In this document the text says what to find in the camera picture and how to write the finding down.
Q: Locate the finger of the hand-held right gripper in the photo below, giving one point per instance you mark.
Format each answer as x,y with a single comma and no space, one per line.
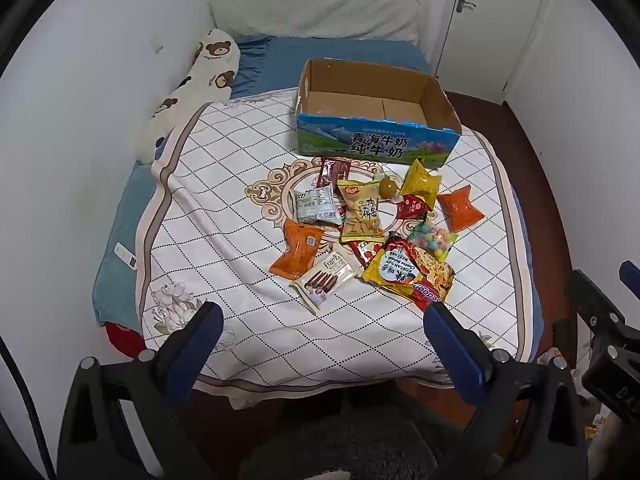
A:
595,305
631,275

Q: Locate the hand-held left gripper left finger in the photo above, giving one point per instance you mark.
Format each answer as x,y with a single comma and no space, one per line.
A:
200,342

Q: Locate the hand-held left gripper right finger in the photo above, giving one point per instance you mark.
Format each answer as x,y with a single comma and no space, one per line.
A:
450,352

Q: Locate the yellow instant noodle packet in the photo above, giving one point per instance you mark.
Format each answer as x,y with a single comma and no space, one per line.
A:
405,272

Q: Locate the colourful candy bag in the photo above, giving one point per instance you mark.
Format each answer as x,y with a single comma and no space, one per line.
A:
432,237

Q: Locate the orange packet with white label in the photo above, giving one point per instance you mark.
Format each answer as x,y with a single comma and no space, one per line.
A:
295,252

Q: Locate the red white snack packet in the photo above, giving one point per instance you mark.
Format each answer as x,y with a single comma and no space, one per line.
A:
361,251

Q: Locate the white wafer biscuit packet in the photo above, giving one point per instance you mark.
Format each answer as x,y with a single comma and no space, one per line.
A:
325,277

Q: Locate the puffy orange snack packet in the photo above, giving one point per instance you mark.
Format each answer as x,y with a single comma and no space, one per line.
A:
460,208

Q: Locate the small red snack packet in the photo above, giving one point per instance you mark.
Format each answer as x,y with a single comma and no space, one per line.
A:
412,206

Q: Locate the yellow rice cracker packet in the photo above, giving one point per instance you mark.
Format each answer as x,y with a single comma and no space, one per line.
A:
359,212

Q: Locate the small yellow snack packet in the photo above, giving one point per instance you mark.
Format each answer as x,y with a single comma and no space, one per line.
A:
419,181

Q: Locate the grey white snack packet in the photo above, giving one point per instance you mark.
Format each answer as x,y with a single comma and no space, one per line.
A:
315,203

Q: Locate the dark red snack packet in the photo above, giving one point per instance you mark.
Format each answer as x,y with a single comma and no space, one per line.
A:
334,171

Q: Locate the printed cardboard box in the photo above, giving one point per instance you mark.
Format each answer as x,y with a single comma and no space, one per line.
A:
370,142

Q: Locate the red cloth object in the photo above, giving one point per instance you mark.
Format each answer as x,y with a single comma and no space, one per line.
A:
125,342

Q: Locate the white remote control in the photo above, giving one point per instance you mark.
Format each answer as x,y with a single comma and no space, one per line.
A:
125,256

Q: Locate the light teal mattress cover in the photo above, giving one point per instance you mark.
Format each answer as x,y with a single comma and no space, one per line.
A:
117,230

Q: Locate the white checked floral quilt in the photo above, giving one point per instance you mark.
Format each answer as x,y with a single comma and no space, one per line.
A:
225,185

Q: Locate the bear print pillow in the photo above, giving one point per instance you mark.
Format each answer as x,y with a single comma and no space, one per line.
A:
210,75

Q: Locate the white door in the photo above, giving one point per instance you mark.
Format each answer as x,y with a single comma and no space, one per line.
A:
490,35

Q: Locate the blue bed sheet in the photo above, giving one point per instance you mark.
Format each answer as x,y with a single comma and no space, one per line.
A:
280,60

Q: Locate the white textured pillow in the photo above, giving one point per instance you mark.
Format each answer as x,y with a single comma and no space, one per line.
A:
320,15

